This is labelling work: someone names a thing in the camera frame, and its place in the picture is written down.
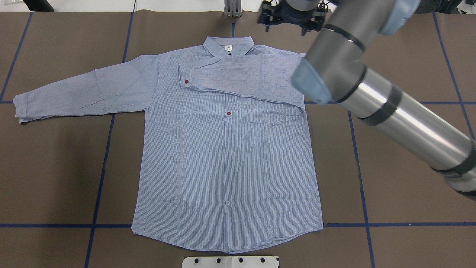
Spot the light blue striped shirt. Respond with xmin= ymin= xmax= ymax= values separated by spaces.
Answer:
xmin=13 ymin=37 xmax=324 ymax=254

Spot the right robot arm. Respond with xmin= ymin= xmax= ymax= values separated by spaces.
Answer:
xmin=291 ymin=0 xmax=476 ymax=200

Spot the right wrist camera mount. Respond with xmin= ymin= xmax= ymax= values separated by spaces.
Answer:
xmin=257 ymin=0 xmax=331 ymax=36

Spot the aluminium frame post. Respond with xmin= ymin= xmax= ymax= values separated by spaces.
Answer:
xmin=224 ymin=0 xmax=242 ymax=17

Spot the white camera pole base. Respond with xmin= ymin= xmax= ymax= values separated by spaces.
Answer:
xmin=181 ymin=256 xmax=280 ymax=268

